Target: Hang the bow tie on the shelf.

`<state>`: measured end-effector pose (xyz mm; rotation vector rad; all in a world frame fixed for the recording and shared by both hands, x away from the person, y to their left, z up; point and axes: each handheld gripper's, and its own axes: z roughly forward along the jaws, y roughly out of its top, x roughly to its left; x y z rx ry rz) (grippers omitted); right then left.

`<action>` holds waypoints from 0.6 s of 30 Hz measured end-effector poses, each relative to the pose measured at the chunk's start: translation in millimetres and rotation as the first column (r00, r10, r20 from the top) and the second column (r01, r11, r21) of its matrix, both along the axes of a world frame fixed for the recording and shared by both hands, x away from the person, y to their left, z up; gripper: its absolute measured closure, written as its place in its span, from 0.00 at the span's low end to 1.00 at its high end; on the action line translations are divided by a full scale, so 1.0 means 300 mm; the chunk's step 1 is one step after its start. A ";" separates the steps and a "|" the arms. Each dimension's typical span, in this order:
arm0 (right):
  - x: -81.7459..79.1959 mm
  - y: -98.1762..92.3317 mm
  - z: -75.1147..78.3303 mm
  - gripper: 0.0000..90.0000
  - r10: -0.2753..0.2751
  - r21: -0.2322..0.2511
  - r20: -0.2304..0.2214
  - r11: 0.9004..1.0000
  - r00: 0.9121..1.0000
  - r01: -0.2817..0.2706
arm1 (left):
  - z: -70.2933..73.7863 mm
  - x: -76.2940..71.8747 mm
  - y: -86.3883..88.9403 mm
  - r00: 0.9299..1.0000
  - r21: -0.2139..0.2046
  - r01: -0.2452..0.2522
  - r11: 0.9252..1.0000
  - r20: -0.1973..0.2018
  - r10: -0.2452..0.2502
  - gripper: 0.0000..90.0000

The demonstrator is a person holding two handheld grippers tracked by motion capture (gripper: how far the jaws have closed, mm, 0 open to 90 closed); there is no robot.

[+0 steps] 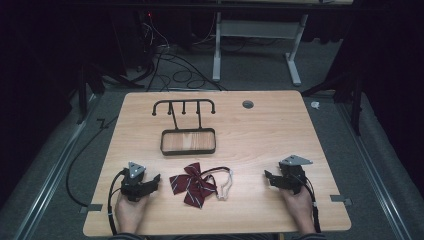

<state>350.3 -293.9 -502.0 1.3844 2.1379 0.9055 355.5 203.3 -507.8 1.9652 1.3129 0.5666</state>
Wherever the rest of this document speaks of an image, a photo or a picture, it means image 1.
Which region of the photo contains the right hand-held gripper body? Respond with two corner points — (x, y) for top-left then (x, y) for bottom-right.
(278, 154), (314, 196)

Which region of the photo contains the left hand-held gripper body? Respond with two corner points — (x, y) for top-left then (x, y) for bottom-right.
(120, 161), (152, 203)

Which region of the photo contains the dark red striped bow tie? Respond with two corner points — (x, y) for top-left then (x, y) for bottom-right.
(168, 162), (234, 210)

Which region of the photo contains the black hook rack with tray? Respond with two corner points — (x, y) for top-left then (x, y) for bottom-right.
(151, 98), (217, 157)

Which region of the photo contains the person's left hand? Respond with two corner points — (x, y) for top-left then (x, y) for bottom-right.
(114, 192), (150, 235)

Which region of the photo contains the person's right hand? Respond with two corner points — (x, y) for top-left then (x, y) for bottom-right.
(280, 187), (316, 234)

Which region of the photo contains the grey tape strip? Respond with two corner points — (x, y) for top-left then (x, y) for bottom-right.
(329, 194), (353, 206)
(79, 203), (104, 214)

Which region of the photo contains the black metal stand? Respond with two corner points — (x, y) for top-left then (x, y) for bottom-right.
(301, 69), (364, 136)
(68, 63), (144, 125)

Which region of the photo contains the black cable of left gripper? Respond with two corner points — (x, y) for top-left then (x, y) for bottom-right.
(107, 168), (129, 236)

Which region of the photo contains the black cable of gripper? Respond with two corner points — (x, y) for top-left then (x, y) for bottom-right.
(301, 176), (322, 234)
(107, 168), (129, 236)

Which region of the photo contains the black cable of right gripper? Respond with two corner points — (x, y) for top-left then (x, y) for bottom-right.
(301, 176), (322, 234)

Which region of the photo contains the black floor cable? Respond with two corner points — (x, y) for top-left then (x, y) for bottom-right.
(65, 114), (119, 208)

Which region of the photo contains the tangle of black floor cables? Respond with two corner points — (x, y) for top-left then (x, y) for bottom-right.
(136, 13), (228, 92)

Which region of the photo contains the white desk frame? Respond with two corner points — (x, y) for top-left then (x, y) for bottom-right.
(212, 11), (310, 87)

